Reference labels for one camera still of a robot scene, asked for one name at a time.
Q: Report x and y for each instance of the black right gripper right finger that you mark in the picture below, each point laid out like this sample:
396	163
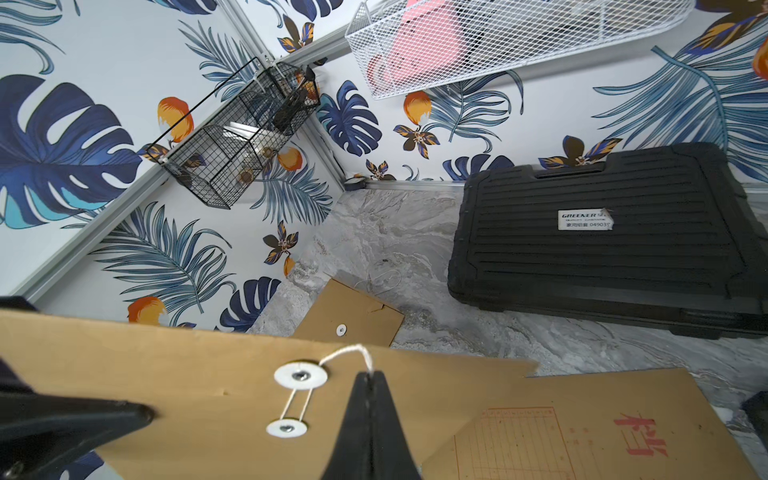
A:
390	457

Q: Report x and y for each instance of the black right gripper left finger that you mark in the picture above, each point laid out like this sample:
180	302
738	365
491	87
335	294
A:
351	455

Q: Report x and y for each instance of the clear wall shelf basket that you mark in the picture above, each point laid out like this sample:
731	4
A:
504	35

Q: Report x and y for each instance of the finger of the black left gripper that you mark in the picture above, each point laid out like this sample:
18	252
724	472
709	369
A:
43	434

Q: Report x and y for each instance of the brown kraft file bag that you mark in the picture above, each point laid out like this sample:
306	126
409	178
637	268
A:
344	314

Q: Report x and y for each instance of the black plastic tool case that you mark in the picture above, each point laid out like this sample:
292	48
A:
658	238

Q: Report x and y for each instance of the small black box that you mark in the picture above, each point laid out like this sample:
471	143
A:
756	410

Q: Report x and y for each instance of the black wire basket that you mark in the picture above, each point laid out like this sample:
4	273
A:
221	158

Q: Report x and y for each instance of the brown file bag stack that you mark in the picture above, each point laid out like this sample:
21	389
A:
653	424

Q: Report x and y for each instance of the pink triangular item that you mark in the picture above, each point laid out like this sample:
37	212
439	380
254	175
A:
418	43

